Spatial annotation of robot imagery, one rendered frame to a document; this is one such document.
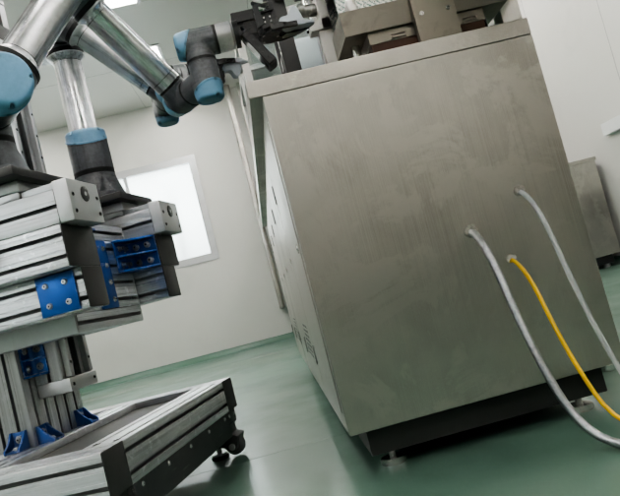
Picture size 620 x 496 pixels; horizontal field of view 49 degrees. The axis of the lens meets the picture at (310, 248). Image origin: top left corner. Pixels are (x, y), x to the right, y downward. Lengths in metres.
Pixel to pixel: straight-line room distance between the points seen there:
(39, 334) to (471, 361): 0.97
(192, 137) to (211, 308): 1.86
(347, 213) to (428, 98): 0.32
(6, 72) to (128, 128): 6.18
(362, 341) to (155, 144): 6.26
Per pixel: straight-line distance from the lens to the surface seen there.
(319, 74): 1.55
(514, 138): 1.60
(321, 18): 1.95
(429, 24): 1.67
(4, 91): 1.51
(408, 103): 1.55
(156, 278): 1.92
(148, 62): 1.87
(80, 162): 2.05
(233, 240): 7.32
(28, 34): 1.60
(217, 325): 7.30
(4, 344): 1.72
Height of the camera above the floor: 0.42
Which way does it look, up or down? 4 degrees up
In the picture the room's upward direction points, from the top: 14 degrees counter-clockwise
